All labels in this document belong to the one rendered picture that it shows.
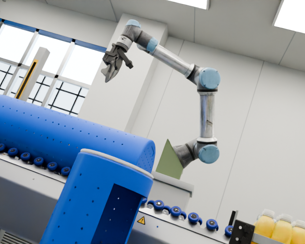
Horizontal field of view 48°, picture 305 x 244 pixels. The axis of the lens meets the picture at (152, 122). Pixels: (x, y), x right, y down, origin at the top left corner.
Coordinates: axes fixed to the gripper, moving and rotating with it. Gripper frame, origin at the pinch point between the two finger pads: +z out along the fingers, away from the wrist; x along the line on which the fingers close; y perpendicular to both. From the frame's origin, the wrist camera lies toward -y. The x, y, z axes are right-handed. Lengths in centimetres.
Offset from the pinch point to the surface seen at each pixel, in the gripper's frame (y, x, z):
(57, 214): -33, 46, 61
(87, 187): -39, 49, 49
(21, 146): 19, 9, 48
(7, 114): 33, 12, 38
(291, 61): -67, -280, -197
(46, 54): 71, -35, -12
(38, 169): 5, 9, 54
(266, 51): -35, -266, -194
